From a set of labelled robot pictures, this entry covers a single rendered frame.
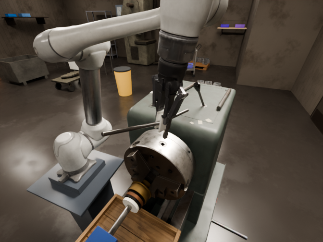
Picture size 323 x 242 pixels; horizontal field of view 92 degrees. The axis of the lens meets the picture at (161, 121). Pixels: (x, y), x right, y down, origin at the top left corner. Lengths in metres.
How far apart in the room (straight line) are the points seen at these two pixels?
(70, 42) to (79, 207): 0.86
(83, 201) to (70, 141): 0.36
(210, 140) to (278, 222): 1.55
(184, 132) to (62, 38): 0.56
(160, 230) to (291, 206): 1.73
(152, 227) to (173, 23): 0.76
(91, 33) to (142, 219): 0.76
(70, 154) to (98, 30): 0.72
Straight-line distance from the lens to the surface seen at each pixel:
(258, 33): 5.00
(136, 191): 0.64
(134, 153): 0.65
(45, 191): 1.29
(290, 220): 2.20
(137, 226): 0.84
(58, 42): 0.66
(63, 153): 1.06
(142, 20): 0.56
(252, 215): 2.04
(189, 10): 0.36
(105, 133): 0.40
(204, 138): 0.69
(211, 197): 1.34
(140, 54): 6.76
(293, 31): 5.14
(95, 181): 1.19
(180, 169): 0.62
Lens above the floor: 1.65
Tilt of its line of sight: 34 degrees down
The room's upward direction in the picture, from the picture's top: straight up
